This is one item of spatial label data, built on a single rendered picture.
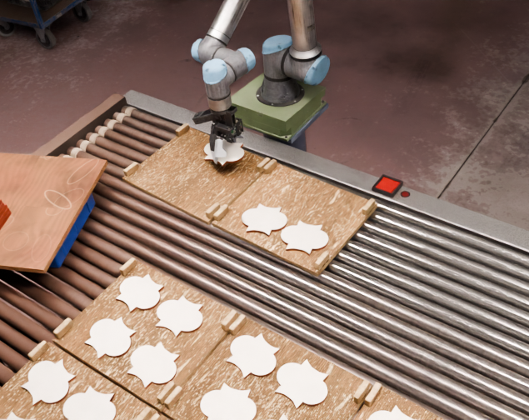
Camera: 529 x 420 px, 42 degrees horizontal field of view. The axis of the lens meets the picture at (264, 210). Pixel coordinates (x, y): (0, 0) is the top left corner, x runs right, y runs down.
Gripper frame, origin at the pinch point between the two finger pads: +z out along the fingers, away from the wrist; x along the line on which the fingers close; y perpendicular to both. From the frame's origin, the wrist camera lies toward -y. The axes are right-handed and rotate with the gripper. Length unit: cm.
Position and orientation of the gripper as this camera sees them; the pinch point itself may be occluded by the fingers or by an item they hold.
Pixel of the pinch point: (223, 152)
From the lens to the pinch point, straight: 236.6
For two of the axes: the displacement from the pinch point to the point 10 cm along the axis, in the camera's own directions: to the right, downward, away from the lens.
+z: 1.0, 7.2, 6.9
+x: 5.2, -6.3, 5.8
